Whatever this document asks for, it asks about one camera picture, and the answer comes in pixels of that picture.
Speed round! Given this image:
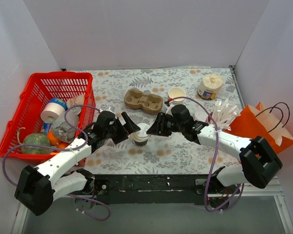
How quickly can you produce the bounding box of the stack of paper cups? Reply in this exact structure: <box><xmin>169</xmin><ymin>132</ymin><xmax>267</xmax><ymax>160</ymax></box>
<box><xmin>168</xmin><ymin>87</ymin><xmax>186</xmax><ymax>105</ymax></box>

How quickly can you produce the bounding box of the wrapped toilet paper roll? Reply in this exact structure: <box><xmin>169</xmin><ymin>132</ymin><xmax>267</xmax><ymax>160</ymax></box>
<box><xmin>197</xmin><ymin>74</ymin><xmax>224</xmax><ymax>100</ymax></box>

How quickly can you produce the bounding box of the white cup lid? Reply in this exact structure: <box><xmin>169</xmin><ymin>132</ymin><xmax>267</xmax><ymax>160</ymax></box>
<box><xmin>132</xmin><ymin>123</ymin><xmax>150</xmax><ymax>141</ymax></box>

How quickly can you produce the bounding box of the white tape roll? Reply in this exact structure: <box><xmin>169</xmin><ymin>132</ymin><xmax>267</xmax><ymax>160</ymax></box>
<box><xmin>40</xmin><ymin>102</ymin><xmax>65</xmax><ymax>123</ymax></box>

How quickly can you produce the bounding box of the brown cardboard cup carrier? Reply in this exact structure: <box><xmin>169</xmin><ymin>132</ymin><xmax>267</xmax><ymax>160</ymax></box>
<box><xmin>124</xmin><ymin>89</ymin><xmax>163</xmax><ymax>115</ymax></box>

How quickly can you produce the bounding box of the black paper coffee cup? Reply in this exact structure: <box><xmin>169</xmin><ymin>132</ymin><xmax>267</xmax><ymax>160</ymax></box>
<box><xmin>132</xmin><ymin>133</ymin><xmax>150</xmax><ymax>146</ymax></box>

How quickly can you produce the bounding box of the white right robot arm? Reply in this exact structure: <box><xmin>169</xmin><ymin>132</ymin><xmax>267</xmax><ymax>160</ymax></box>
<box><xmin>147</xmin><ymin>104</ymin><xmax>283</xmax><ymax>194</ymax></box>

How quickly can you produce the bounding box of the crumpled grey paper bag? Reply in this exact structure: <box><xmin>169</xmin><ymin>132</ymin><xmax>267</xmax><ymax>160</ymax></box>
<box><xmin>51</xmin><ymin>111</ymin><xmax>79</xmax><ymax>143</ymax></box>

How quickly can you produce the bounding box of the stack of white lids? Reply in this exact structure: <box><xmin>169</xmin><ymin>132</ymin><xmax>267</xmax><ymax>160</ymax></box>
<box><xmin>194</xmin><ymin>109</ymin><xmax>208</xmax><ymax>121</ymax></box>

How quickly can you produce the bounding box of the floral table mat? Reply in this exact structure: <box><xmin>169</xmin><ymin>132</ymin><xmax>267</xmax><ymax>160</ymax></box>
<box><xmin>82</xmin><ymin>67</ymin><xmax>242</xmax><ymax>174</ymax></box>

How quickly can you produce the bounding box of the red plastic basket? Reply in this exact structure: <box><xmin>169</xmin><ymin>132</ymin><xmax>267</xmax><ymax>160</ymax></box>
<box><xmin>0</xmin><ymin>71</ymin><xmax>96</xmax><ymax>156</ymax></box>

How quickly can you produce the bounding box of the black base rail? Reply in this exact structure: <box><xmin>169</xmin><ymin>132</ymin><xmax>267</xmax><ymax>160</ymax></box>
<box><xmin>65</xmin><ymin>173</ymin><xmax>237</xmax><ymax>206</ymax></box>

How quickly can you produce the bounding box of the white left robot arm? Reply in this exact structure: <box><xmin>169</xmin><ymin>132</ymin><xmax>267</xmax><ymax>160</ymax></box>
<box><xmin>14</xmin><ymin>111</ymin><xmax>140</xmax><ymax>215</ymax></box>

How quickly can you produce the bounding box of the orange paper bag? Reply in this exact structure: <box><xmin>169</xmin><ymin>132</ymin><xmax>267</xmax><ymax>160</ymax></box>
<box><xmin>227</xmin><ymin>102</ymin><xmax>293</xmax><ymax>154</ymax></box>

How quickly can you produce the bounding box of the beige patterned cup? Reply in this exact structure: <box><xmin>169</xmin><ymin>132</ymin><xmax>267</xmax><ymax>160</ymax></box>
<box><xmin>66</xmin><ymin>94</ymin><xmax>85</xmax><ymax>109</ymax></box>

